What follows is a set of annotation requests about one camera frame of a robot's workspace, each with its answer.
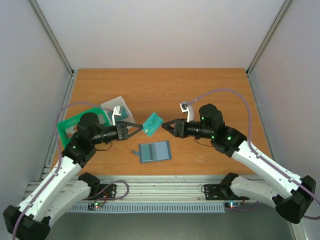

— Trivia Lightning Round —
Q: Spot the aluminium frame post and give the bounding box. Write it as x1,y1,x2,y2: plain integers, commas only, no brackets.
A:
246,0,294,78
27,0,74,76

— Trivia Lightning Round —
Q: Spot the aluminium front rail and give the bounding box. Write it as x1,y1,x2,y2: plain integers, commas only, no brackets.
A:
22,174,298,203

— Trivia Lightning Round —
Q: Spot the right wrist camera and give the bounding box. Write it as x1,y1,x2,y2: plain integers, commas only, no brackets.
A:
179,102,195,123

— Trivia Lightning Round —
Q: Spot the silver card in green bin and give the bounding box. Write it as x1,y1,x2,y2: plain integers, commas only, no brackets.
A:
98,114,106,125

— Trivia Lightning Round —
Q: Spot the right aluminium frame post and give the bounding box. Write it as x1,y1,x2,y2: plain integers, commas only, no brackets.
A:
246,0,294,78

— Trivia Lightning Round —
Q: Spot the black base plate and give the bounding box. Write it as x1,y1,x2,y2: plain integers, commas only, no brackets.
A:
84,184,117,201
201,184,249,201

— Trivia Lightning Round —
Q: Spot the left small circuit board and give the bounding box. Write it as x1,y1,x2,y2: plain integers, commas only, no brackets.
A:
87,202,104,211

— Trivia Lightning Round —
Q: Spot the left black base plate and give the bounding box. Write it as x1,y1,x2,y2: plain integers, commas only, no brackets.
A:
84,184,117,201

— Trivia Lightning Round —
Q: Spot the left aluminium frame post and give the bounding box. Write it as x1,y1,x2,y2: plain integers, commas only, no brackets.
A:
27,0,74,76

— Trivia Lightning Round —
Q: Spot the white plastic bin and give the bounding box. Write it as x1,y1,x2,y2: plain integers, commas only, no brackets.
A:
100,96,135,125

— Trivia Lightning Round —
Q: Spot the red white card in bin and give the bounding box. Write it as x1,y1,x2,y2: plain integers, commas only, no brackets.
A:
65,126,77,139

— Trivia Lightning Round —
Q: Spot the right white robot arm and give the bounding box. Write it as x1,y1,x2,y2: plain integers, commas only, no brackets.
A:
162,102,316,224

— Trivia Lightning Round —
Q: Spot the right small circuit board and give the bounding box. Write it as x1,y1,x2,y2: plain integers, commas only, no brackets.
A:
224,201,243,209

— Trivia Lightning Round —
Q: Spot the right aluminium side rail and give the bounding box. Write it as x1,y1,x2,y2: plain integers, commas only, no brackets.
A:
246,73,274,160

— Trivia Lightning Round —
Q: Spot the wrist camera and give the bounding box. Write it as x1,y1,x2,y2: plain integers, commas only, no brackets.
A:
111,105,125,126
179,102,195,123

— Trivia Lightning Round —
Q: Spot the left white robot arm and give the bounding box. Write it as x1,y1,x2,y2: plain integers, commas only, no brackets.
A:
3,112,143,240

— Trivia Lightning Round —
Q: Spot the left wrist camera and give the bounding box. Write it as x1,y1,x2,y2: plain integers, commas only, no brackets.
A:
111,105,125,126

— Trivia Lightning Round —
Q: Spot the green two-compartment bin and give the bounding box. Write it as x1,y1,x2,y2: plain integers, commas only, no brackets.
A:
57,107,111,147

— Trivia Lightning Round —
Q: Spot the aluminium side rail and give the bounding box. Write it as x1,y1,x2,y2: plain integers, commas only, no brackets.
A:
38,70,78,182
246,73,274,160

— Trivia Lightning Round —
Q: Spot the teal leather card holder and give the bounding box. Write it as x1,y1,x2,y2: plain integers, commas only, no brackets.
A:
132,140,172,164

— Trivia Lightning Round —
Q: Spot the small circuit board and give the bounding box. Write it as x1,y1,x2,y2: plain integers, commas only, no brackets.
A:
224,201,243,209
87,202,104,211

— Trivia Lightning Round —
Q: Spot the left aluminium side rail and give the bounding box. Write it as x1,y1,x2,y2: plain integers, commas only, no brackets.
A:
38,70,78,182

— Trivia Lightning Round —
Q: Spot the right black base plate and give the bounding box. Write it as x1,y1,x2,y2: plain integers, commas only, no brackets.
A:
201,184,249,201

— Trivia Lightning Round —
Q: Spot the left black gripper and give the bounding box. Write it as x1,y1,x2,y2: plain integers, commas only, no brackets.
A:
91,121,144,145

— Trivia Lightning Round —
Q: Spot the grey slotted cable duct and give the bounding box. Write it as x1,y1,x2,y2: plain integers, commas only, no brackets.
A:
69,202,225,214

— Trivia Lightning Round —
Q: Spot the teal VIP credit card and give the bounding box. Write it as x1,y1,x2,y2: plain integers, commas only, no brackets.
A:
143,112,164,137

